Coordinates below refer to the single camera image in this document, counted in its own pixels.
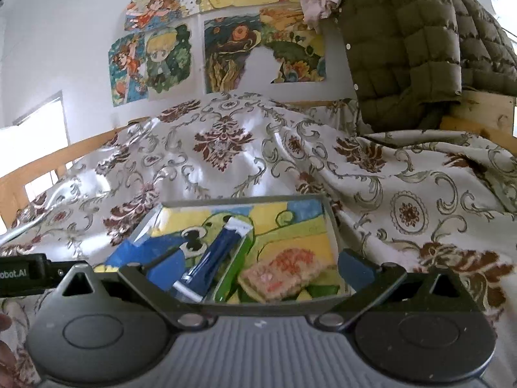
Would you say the floral satin blanket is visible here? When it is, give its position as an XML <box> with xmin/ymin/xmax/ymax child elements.
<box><xmin>0</xmin><ymin>91</ymin><xmax>517</xmax><ymax>388</ymax></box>

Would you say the swirly colourful painting poster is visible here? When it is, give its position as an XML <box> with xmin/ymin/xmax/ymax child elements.
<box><xmin>203</xmin><ymin>6</ymin><xmax>327</xmax><ymax>94</ymax></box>

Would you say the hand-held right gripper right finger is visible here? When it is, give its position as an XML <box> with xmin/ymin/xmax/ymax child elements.
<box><xmin>316</xmin><ymin>248</ymin><xmax>469</xmax><ymax>329</ymax></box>

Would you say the blond cartoon figure wall poster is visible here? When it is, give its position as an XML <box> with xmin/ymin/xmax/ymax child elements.
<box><xmin>142</xmin><ymin>22</ymin><xmax>194</xmax><ymax>102</ymax></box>

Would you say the wooden bed rail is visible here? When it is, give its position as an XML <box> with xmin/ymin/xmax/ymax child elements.
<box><xmin>0</xmin><ymin>117</ymin><xmax>152</xmax><ymax>237</ymax></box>

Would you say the orange pink biscuit packet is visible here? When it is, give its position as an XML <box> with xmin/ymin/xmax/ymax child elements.
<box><xmin>237</xmin><ymin>248</ymin><xmax>324</xmax><ymax>303</ymax></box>

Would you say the dark blue long packet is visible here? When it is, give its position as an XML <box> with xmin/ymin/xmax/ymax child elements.
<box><xmin>173</xmin><ymin>217</ymin><xmax>254</xmax><ymax>305</ymax></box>

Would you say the light wooden board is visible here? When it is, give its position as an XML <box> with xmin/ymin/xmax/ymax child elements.
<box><xmin>440</xmin><ymin>89</ymin><xmax>517</xmax><ymax>150</ymax></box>

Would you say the yellow blue drawing paper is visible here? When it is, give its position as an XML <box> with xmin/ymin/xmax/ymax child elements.
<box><xmin>106</xmin><ymin>204</ymin><xmax>344</xmax><ymax>304</ymax></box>

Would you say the orange-haired girl wall poster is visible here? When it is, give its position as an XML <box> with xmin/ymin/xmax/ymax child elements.
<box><xmin>108</xmin><ymin>32</ymin><xmax>148</xmax><ymax>108</ymax></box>

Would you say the olive quilted jacket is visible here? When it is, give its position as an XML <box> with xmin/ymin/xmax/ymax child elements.
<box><xmin>339</xmin><ymin>0</ymin><xmax>517</xmax><ymax>136</ymax></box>

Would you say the grey shallow box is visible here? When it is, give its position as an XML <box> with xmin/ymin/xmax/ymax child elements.
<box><xmin>103</xmin><ymin>195</ymin><xmax>354</xmax><ymax>314</ymax></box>

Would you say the window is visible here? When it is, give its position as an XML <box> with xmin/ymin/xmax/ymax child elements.
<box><xmin>0</xmin><ymin>91</ymin><xmax>69</xmax><ymax>207</ymax></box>

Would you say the pink girl wall poster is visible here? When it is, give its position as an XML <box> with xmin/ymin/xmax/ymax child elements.
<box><xmin>124</xmin><ymin>0</ymin><xmax>182</xmax><ymax>32</ymax></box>

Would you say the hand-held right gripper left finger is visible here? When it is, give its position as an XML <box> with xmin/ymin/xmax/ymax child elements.
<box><xmin>57</xmin><ymin>256</ymin><xmax>205</xmax><ymax>329</ymax></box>

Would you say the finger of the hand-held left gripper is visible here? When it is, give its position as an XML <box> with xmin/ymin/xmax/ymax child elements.
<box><xmin>45</xmin><ymin>260</ymin><xmax>87</xmax><ymax>290</ymax></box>

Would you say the person's left hand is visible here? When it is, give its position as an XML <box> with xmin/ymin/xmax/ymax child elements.
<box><xmin>0</xmin><ymin>314</ymin><xmax>19</xmax><ymax>387</ymax></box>

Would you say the green long packet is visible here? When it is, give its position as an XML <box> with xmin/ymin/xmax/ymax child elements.
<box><xmin>210</xmin><ymin>232</ymin><xmax>255</xmax><ymax>304</ymax></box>

